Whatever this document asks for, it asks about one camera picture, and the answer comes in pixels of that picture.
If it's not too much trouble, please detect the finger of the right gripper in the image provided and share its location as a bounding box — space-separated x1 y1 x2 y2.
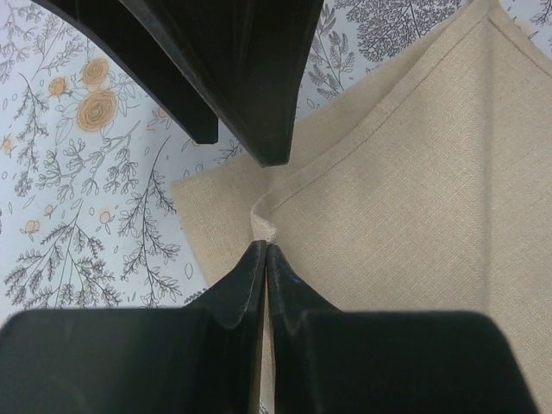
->
38 0 218 144
123 1 323 166

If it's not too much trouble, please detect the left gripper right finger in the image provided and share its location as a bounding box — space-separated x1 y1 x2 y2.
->
267 245 537 413

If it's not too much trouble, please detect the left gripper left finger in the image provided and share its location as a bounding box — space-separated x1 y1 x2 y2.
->
1 241 267 413

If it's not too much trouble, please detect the beige linen napkin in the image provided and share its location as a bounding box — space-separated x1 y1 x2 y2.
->
172 1 551 413

